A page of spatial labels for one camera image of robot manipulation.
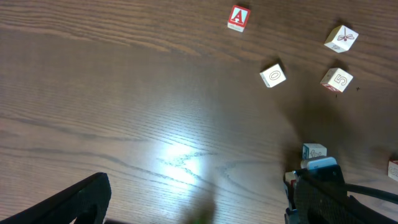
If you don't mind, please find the white block blue engraving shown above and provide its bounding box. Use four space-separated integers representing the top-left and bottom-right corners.
302 143 327 160

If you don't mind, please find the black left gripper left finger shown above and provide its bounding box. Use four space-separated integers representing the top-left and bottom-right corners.
1 172 111 224

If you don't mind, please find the wooden dragonfly picture block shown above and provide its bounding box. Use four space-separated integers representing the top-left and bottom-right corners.
324 25 359 53

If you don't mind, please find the red letter I block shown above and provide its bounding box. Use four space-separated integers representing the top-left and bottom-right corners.
387 160 398 181

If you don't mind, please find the wooden block engraved five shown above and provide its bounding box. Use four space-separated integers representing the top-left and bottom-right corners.
320 68 353 93

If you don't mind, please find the red letter A block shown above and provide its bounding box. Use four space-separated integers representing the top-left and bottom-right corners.
227 5 251 32

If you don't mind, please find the black left camera cable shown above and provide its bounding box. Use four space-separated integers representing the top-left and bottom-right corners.
343 182 398 205

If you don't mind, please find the wooden block engraved zero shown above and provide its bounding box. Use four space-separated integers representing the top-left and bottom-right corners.
260 63 286 88

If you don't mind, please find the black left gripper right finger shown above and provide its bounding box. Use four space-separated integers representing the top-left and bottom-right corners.
284 165 397 224

